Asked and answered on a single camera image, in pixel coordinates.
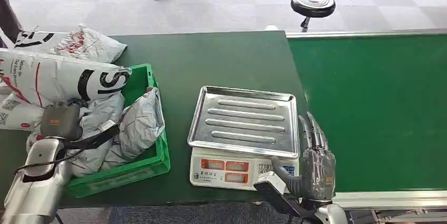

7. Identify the white parcel with black letters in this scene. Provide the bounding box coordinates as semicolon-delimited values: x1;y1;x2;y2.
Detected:
0;47;133;109

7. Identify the green plastic crate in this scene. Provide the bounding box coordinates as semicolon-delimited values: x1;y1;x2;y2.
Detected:
65;63;171;199

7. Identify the steel scale tray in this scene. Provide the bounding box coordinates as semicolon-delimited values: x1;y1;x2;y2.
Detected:
187;85;300;160

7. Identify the black round stool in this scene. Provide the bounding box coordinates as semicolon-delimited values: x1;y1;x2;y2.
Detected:
290;0;337;33

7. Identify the crumpled grey parcel red print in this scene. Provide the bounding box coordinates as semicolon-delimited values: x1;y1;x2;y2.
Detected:
51;23;128;65

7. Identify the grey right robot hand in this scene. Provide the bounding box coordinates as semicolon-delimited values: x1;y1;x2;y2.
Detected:
270;111;337;202

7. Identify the white electronic scale body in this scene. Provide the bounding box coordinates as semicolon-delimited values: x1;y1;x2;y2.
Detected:
189;147;300;192

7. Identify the large grey parcel red print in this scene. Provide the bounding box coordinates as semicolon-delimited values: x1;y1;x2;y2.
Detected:
65;91;125;178

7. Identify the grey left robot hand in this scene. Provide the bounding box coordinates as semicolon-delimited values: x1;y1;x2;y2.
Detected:
40;98;88;142

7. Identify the narrow grey plastic parcel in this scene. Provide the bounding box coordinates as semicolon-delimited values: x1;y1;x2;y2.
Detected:
100;86;166;162

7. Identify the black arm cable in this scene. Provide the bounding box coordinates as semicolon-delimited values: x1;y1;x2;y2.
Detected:
14;147;86;176

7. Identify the white parcel with code print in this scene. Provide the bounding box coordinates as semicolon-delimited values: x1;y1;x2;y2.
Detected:
0;92;46;132

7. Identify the person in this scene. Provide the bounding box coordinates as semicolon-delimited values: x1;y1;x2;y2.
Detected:
0;0;24;49

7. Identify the white parcel with black smile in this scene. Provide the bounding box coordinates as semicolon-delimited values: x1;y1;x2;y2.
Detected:
13;30;57;50

